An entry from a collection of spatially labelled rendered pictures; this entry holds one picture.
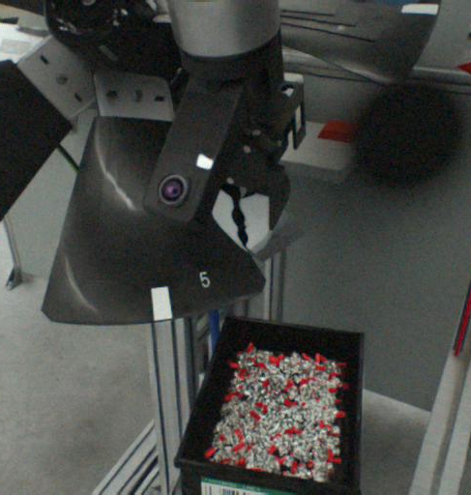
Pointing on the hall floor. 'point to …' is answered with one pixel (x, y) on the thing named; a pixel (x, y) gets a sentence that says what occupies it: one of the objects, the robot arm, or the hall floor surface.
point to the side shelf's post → (275, 286)
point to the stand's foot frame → (135, 467)
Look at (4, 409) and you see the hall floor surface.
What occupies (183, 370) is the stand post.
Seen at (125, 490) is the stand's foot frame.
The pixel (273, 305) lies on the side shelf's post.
